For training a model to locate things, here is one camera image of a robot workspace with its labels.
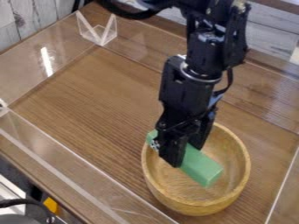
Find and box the green rectangular block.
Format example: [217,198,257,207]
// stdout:
[145,129,223,187]

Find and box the clear acrylic tray wall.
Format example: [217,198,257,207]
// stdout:
[0,99,179,224]

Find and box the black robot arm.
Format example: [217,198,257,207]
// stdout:
[95,0,251,167]

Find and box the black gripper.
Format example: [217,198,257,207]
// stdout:
[155,56,221,168]

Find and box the brown wooden bowl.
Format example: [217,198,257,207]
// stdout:
[141,123,251,216]

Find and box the black cable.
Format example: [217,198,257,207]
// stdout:
[0,198,48,224]

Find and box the clear acrylic corner bracket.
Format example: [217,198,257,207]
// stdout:
[75,11,117,46]

